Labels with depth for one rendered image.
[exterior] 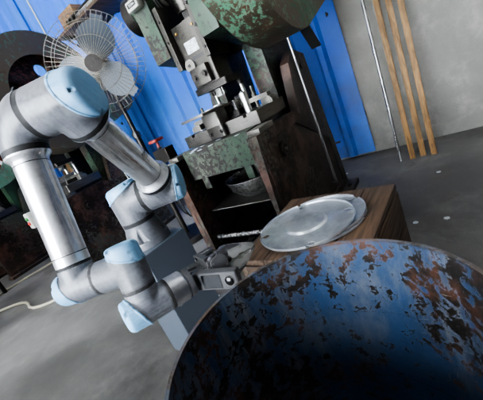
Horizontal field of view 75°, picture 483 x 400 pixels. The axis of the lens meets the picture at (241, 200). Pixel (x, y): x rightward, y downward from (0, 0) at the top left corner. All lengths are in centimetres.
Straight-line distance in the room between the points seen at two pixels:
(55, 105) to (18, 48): 197
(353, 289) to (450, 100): 206
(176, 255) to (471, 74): 212
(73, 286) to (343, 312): 57
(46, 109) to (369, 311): 75
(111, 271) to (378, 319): 54
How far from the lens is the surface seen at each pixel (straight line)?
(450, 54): 253
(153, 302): 74
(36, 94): 78
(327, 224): 92
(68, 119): 77
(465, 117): 261
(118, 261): 72
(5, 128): 83
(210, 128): 150
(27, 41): 277
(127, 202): 108
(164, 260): 110
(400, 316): 66
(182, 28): 162
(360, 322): 69
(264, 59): 170
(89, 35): 228
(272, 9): 124
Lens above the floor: 77
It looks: 17 degrees down
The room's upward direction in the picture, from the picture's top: 24 degrees counter-clockwise
